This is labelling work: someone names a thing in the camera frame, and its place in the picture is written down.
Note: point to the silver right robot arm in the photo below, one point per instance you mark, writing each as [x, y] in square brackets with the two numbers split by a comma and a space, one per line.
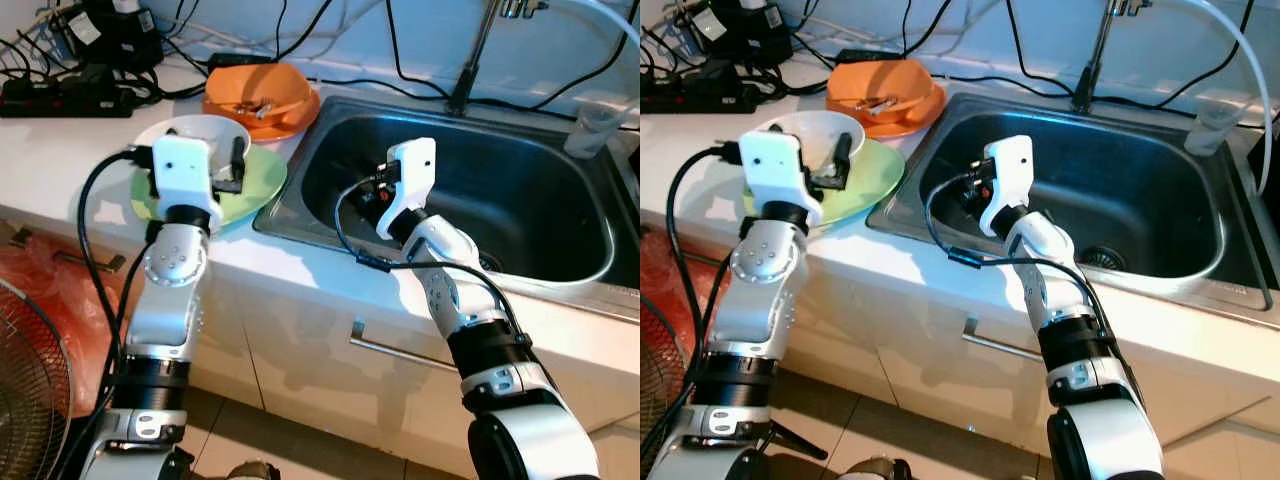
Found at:
[1050, 290]
[450, 290]

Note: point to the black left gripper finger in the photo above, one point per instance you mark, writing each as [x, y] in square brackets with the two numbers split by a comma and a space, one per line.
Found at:
[845, 147]
[240, 150]

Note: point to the black power strip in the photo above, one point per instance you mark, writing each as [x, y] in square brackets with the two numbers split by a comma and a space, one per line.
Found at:
[60, 100]
[700, 95]

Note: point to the dark appliance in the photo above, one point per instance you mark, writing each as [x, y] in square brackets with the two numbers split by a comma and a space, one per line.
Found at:
[1265, 165]

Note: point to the clear plastic cup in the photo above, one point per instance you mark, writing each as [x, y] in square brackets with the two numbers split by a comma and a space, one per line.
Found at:
[592, 130]
[1212, 128]

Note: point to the black power adapter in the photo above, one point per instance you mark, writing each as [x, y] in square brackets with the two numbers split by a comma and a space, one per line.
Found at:
[740, 30]
[110, 35]

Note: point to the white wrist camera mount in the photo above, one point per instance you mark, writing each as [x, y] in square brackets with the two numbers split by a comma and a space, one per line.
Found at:
[180, 175]
[770, 170]
[415, 175]
[1012, 170]

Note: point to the sink drain strainer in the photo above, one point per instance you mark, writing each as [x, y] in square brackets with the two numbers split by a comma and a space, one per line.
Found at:
[1100, 258]

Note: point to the orange bowl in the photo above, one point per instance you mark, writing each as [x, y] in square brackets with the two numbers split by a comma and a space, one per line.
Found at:
[270, 82]
[890, 77]

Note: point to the green plate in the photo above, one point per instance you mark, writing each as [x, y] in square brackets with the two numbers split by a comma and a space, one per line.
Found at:
[875, 180]
[262, 180]

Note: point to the metal spoon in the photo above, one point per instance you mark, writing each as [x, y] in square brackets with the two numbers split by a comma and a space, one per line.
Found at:
[880, 103]
[265, 107]

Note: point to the white sink cabinet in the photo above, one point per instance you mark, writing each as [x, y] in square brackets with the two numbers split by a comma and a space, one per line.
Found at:
[300, 370]
[900, 380]

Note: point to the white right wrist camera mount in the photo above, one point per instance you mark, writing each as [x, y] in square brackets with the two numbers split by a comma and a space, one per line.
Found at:
[1012, 170]
[415, 175]

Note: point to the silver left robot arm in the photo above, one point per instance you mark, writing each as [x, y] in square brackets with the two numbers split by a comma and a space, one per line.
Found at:
[765, 290]
[170, 290]

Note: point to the red plastic bag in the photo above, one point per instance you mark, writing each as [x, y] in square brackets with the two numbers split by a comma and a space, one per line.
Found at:
[665, 290]
[60, 310]

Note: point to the orange plate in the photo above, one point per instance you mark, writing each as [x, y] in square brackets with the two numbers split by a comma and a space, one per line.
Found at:
[925, 118]
[298, 122]

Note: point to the black flat box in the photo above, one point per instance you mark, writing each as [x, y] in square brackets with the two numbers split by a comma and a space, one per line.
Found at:
[866, 55]
[240, 59]

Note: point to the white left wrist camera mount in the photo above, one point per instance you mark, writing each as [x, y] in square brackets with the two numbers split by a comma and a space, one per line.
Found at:
[180, 175]
[770, 170]

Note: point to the stainless steel sink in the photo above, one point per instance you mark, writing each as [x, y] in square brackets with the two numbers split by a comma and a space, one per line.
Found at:
[540, 200]
[1150, 190]

